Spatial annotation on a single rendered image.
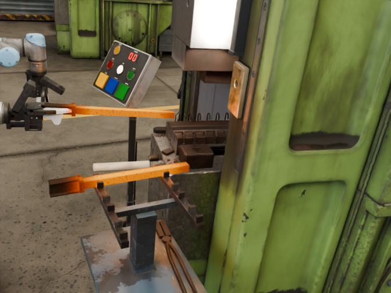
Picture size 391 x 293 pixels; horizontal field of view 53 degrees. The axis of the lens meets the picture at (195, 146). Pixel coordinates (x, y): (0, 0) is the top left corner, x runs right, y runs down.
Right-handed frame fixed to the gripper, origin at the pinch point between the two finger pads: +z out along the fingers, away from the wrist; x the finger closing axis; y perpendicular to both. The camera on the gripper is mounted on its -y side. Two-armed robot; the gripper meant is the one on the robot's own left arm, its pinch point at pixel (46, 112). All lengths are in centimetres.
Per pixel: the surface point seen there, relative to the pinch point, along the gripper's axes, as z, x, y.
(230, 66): -35, 38, -73
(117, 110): -19, 45, -30
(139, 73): -17.6, -8.8, -43.2
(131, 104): -2.9, -5.1, -39.1
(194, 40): -46, 44, -56
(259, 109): -32, 74, -72
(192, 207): -10, 92, -49
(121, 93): -7.0, -9.6, -34.7
